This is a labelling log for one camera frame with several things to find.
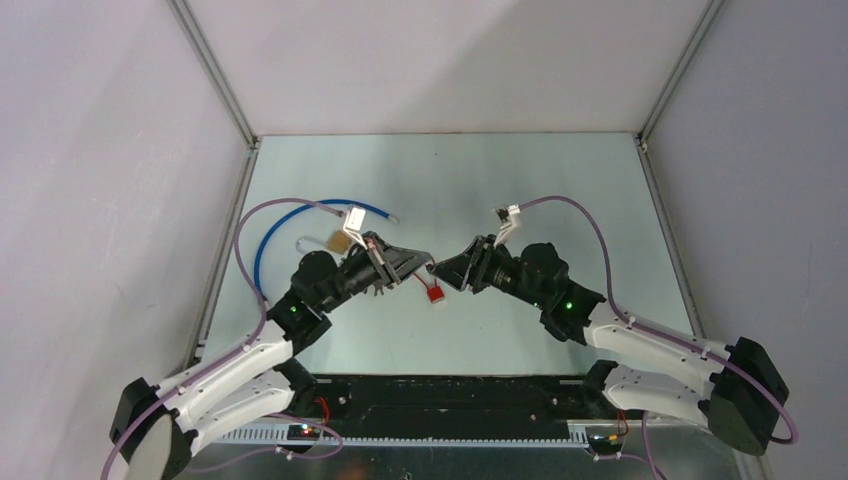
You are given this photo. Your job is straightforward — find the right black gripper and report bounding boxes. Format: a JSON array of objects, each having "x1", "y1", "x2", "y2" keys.
[{"x1": 428, "y1": 236, "x2": 548, "y2": 310}]

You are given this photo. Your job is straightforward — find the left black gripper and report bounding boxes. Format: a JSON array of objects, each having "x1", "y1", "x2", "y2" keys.
[{"x1": 320, "y1": 231, "x2": 431, "y2": 313}]

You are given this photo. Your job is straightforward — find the red cable padlock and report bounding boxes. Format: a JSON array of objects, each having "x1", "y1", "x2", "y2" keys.
[{"x1": 414, "y1": 273, "x2": 445, "y2": 304}]

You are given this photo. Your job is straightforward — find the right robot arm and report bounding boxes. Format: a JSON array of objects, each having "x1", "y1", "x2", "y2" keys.
[{"x1": 428, "y1": 235, "x2": 789, "y2": 456}]

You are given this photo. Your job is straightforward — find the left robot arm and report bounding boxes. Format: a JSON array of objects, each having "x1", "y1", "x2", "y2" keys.
[{"x1": 108, "y1": 232, "x2": 433, "y2": 479}]

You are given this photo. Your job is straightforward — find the brass padlock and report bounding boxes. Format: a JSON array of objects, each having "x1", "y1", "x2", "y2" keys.
[{"x1": 295, "y1": 231, "x2": 353, "y2": 255}]

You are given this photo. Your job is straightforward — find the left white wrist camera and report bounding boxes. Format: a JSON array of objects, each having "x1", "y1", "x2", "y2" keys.
[{"x1": 341, "y1": 205, "x2": 367, "y2": 248}]

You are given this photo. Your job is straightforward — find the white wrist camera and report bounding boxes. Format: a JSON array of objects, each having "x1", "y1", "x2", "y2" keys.
[
  {"x1": 341, "y1": 205, "x2": 367, "y2": 248},
  {"x1": 493, "y1": 204, "x2": 521, "y2": 247}
]

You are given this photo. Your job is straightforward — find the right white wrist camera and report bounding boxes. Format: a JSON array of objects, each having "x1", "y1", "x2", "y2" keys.
[{"x1": 493, "y1": 204, "x2": 521, "y2": 247}]

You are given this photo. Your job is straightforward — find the blue cable lock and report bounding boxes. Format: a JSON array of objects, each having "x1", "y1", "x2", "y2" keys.
[{"x1": 253, "y1": 198, "x2": 401, "y2": 301}]

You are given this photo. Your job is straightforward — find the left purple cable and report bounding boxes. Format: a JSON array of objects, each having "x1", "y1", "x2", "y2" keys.
[{"x1": 99, "y1": 198, "x2": 349, "y2": 480}]

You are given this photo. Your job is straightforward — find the purple cable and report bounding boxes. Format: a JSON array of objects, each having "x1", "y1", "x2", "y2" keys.
[
  {"x1": 516, "y1": 195, "x2": 800, "y2": 480},
  {"x1": 99, "y1": 198, "x2": 349, "y2": 480}
]

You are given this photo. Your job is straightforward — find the white cable duct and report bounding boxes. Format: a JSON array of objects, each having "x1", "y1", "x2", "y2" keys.
[{"x1": 214, "y1": 422, "x2": 589, "y2": 448}]

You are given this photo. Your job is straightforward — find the left aluminium frame post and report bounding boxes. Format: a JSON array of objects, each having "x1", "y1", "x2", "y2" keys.
[{"x1": 168, "y1": 0, "x2": 258, "y2": 342}]

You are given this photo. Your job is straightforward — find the aluminium frame post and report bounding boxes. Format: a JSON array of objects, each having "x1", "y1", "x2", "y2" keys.
[
  {"x1": 633, "y1": 0, "x2": 728, "y2": 335},
  {"x1": 168, "y1": 0, "x2": 258, "y2": 342}
]

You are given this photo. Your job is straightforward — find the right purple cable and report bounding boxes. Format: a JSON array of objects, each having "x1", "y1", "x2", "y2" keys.
[{"x1": 516, "y1": 195, "x2": 800, "y2": 480}]

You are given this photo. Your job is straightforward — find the right aluminium frame post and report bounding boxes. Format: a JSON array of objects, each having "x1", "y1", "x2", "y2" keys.
[{"x1": 633, "y1": 0, "x2": 728, "y2": 335}]

